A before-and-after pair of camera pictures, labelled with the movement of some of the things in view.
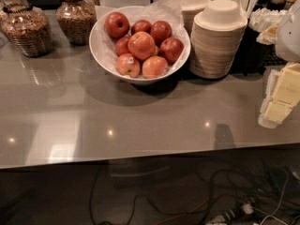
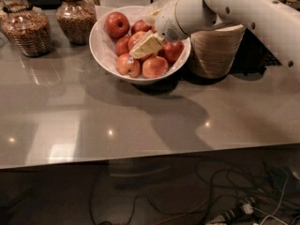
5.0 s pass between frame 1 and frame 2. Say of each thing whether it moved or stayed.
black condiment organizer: stayed
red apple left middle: stayed
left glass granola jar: stayed
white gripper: moved
